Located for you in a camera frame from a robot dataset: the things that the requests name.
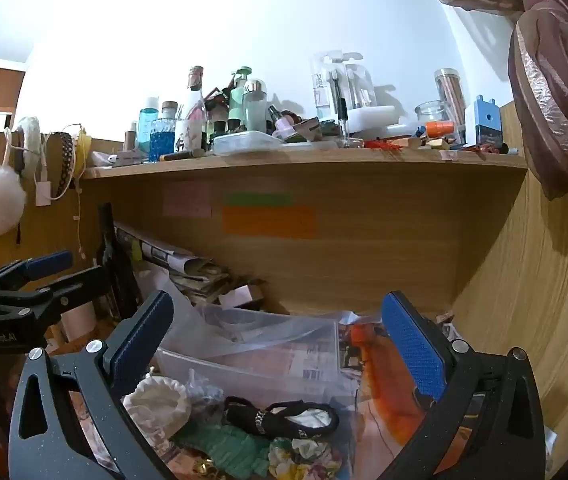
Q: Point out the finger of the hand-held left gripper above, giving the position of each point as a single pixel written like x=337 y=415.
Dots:
x=49 y=264
x=79 y=285

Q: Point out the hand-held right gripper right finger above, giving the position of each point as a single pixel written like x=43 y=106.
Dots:
x=413 y=345

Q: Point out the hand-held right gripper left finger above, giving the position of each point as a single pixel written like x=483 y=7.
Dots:
x=143 y=342

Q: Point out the white scrunchie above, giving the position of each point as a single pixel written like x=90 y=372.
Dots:
x=156 y=402

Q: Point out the clear plastic box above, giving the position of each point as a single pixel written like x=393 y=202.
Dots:
x=264 y=345

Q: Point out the green scrunchie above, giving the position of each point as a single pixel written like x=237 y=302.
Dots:
x=229 y=447

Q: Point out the floral scrunchie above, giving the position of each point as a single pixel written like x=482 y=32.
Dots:
x=304 y=457

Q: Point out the white charger adapter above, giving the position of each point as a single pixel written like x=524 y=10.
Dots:
x=44 y=193

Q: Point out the white fluffy pompom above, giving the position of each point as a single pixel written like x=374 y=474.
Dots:
x=1 y=202

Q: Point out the pile of newspapers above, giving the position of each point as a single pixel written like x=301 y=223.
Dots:
x=189 y=270

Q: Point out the black studded headband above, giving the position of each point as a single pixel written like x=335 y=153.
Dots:
x=66 y=165

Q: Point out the yellow headband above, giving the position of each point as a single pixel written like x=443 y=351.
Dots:
x=80 y=150

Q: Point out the white fluffy headband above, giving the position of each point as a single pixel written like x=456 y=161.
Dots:
x=29 y=140

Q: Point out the brown cosmetic tube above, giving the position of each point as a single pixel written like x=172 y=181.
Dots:
x=130 y=142

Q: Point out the black and gold pen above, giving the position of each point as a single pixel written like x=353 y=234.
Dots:
x=181 y=155

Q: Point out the glass bottle with blue liquid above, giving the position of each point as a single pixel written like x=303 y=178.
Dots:
x=164 y=140

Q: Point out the light blue toner bottle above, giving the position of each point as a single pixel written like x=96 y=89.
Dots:
x=147 y=120

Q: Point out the orange sticky note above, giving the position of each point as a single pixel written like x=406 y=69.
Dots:
x=269 y=221

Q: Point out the green sticky note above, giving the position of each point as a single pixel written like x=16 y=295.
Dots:
x=258 y=199

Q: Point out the clear bottle with cartoon label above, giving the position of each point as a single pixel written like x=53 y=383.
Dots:
x=191 y=120

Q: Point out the wooden shelf board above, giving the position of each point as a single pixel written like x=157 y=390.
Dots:
x=314 y=157

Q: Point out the orange capped marker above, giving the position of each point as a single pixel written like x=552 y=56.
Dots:
x=439 y=127

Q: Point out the flat clear plastic case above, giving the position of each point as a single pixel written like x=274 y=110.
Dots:
x=246 y=142

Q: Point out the white rectangular box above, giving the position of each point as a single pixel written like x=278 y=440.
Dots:
x=371 y=120

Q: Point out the glass jar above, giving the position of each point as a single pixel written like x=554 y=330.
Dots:
x=432 y=115

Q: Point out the blue pencil sharpener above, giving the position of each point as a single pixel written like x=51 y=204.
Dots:
x=483 y=125

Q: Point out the black mascara tube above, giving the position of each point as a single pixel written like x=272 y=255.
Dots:
x=343 y=120

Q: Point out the mint green pump bottle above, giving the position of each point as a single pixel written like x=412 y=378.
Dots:
x=238 y=100

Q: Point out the frosted bottle with silver cap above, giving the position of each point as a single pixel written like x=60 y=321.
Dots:
x=256 y=110

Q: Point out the clear tube of pencils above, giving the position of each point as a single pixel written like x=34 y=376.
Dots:
x=451 y=95

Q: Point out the clear blister brush packaging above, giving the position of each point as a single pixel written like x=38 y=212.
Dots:
x=334 y=85

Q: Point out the mauve striped curtain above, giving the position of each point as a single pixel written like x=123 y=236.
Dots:
x=553 y=85

